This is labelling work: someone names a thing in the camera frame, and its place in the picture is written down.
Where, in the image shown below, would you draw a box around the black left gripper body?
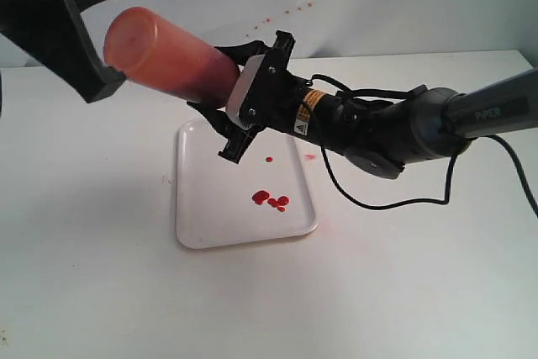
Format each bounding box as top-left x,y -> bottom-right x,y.
1,0 -> 76,82

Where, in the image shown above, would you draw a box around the red sauce drops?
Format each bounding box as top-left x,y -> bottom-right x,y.
251,190 -> 271,205

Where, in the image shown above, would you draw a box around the red sauce squeeze bottle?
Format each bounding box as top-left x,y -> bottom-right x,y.
103,7 -> 240,108

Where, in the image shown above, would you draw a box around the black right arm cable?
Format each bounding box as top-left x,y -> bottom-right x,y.
310,75 -> 538,219

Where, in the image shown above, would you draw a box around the white rectangular plastic tray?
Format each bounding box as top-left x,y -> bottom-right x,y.
176,119 -> 318,250

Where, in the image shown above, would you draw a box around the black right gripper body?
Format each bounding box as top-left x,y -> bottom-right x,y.
226,30 -> 311,129

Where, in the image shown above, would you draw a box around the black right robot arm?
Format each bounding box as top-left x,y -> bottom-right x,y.
198,31 -> 537,179

